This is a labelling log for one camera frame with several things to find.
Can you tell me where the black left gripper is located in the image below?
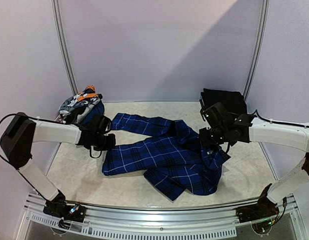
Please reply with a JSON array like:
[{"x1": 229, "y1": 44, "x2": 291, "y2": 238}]
[{"x1": 93, "y1": 132, "x2": 115, "y2": 151}]

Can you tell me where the blue plaid garment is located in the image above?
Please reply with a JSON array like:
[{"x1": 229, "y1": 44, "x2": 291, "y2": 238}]
[{"x1": 101, "y1": 113, "x2": 230, "y2": 201}]

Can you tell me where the black t-shirt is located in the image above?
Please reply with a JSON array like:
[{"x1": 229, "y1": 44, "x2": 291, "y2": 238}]
[{"x1": 200, "y1": 88, "x2": 247, "y2": 115}]

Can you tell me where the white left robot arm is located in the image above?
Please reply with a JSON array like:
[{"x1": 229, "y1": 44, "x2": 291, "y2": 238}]
[{"x1": 0, "y1": 112, "x2": 116, "y2": 217}]

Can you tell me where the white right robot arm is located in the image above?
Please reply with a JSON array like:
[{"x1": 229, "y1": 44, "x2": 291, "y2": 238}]
[{"x1": 199, "y1": 102, "x2": 309, "y2": 218}]

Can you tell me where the camouflage orange garment pile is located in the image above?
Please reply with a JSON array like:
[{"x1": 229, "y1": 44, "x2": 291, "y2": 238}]
[{"x1": 57, "y1": 85, "x2": 103, "y2": 124}]

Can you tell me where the solid navy blue garment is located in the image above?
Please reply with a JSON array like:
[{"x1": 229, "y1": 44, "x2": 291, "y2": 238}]
[{"x1": 78, "y1": 101, "x2": 105, "y2": 126}]

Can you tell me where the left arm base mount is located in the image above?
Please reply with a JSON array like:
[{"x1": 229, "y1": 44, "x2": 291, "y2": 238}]
[{"x1": 43, "y1": 201, "x2": 87, "y2": 223}]

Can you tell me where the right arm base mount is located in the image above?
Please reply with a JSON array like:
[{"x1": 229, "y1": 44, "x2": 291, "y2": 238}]
[{"x1": 235, "y1": 201, "x2": 282, "y2": 223}]

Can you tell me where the aluminium front rail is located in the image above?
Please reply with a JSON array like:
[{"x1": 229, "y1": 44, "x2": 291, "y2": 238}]
[{"x1": 17, "y1": 193, "x2": 307, "y2": 240}]

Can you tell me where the right aluminium frame post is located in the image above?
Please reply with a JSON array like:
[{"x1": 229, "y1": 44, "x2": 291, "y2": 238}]
[{"x1": 243, "y1": 0, "x2": 270, "y2": 103}]

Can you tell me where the aluminium frame post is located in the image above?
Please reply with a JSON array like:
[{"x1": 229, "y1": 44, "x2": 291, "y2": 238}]
[
  {"x1": 51, "y1": 0, "x2": 78, "y2": 94},
  {"x1": 243, "y1": 0, "x2": 270, "y2": 103}
]

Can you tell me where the left aluminium frame post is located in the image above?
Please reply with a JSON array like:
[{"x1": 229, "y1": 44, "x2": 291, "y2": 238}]
[{"x1": 51, "y1": 0, "x2": 78, "y2": 94}]

